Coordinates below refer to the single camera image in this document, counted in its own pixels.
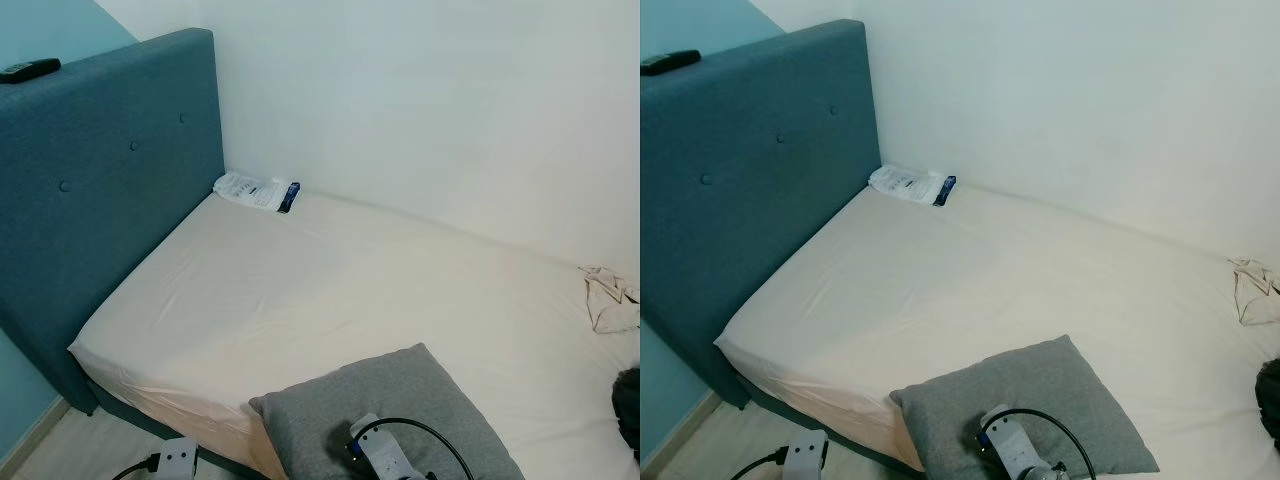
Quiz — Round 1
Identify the grey pillow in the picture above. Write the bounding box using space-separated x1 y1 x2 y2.
890 335 1161 480
249 343 526 480

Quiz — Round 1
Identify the crumpled beige cloth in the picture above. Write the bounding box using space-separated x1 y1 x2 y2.
1228 257 1280 326
578 265 640 335

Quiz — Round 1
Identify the blue upholstered headboard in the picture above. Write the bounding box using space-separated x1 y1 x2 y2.
640 19 883 409
0 28 226 416

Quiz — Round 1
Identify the black bag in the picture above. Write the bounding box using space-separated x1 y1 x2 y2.
611 367 640 463
1255 358 1280 451

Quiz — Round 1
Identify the black remote control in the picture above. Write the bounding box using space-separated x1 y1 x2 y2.
0 58 62 85
641 49 702 77

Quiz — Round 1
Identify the white and blue wipes pack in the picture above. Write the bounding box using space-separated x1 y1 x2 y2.
868 164 957 208
213 172 301 215

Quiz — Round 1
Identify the mattress with cream sheet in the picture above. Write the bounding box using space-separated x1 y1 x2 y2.
68 190 640 480
714 183 1280 480

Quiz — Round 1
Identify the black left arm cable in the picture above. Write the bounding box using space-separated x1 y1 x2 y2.
730 450 791 480
112 455 163 480

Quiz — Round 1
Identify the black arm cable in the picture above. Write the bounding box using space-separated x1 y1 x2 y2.
375 418 474 480
112 455 163 480
730 450 791 480
1000 408 1098 480

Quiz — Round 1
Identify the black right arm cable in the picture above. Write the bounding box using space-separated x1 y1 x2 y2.
375 418 474 480
1000 408 1098 480

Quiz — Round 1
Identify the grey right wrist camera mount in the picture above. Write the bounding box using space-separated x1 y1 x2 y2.
975 404 1066 480
347 413 436 480

